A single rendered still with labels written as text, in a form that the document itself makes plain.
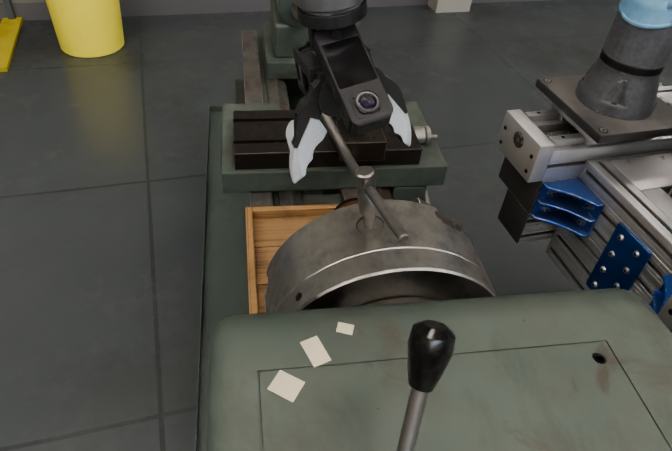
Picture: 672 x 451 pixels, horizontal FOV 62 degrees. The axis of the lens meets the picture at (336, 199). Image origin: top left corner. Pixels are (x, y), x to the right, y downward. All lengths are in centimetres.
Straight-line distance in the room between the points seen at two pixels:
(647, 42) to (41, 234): 226
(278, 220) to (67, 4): 276
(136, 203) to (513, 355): 225
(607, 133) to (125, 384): 161
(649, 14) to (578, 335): 69
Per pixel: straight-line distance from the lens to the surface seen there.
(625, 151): 130
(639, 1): 117
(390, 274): 65
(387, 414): 52
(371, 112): 54
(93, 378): 210
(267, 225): 120
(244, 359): 54
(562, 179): 125
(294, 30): 172
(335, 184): 132
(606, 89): 121
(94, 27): 382
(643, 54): 119
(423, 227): 71
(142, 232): 252
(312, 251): 70
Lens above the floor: 171
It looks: 40 degrees down
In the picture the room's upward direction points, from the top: 6 degrees clockwise
